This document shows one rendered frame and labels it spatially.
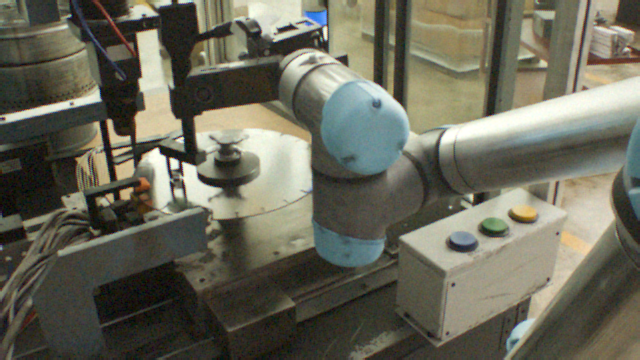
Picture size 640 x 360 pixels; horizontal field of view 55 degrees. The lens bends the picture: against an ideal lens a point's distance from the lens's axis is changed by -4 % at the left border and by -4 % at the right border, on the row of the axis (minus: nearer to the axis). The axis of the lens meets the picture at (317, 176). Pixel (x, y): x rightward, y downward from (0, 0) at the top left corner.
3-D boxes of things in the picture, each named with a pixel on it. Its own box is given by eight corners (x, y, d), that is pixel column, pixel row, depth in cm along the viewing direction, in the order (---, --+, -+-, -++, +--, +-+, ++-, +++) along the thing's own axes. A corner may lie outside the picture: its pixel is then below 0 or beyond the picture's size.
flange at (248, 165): (182, 173, 107) (181, 160, 105) (223, 148, 115) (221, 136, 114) (234, 189, 101) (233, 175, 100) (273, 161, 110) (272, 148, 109)
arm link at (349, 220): (421, 240, 69) (428, 149, 63) (347, 284, 62) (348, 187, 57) (370, 212, 74) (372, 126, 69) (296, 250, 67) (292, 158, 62)
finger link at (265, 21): (267, 15, 84) (294, 42, 78) (226, 27, 83) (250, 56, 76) (264, -6, 82) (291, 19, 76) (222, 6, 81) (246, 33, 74)
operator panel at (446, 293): (508, 255, 118) (519, 186, 111) (554, 284, 110) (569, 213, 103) (394, 310, 105) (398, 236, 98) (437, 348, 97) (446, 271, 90)
